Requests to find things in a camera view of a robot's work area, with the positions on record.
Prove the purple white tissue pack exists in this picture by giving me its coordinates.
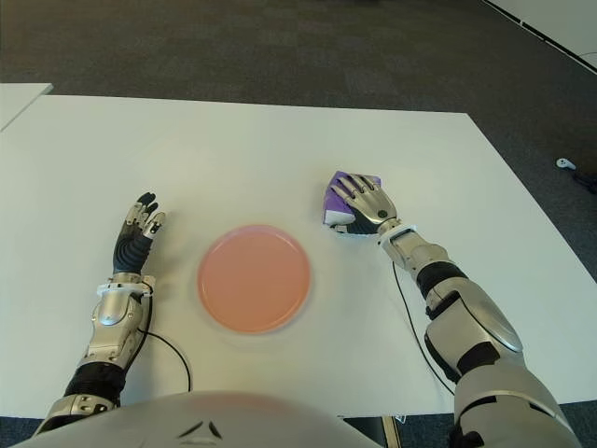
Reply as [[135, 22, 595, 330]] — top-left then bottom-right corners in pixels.
[[322, 170, 384, 226]]

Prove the round pink plate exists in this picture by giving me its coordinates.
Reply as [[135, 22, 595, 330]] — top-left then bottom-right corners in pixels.
[[196, 224, 312, 334]]

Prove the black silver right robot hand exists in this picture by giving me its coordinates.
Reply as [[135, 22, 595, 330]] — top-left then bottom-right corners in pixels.
[[328, 172, 400, 237]]

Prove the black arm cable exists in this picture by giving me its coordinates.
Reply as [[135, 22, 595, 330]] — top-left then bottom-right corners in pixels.
[[116, 288, 192, 398], [391, 263, 456, 397]]

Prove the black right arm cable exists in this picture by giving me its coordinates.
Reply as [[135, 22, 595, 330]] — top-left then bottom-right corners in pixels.
[[391, 263, 456, 397]]

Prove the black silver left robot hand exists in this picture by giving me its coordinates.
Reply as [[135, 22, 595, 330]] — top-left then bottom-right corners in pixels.
[[111, 190, 168, 274]]

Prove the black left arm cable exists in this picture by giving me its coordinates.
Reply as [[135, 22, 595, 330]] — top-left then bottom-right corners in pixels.
[[116, 288, 192, 398]]

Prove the white neighbouring table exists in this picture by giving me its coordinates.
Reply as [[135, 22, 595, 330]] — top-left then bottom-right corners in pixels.
[[0, 82, 54, 132]]

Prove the silver robot torso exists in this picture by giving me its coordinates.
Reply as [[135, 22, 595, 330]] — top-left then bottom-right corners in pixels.
[[8, 389, 349, 448]]

